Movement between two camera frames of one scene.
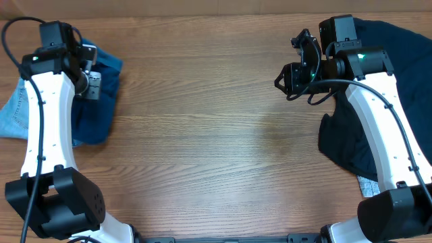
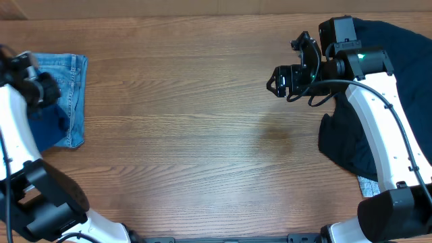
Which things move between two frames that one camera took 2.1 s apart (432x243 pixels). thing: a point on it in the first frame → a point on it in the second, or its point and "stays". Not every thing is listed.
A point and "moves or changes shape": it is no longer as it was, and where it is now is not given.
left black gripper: [82, 82] → [49, 89]
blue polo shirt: [92, 118] moves or changes shape
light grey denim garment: [368, 188] stays
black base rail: [292, 238] stays
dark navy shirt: [409, 57] stays
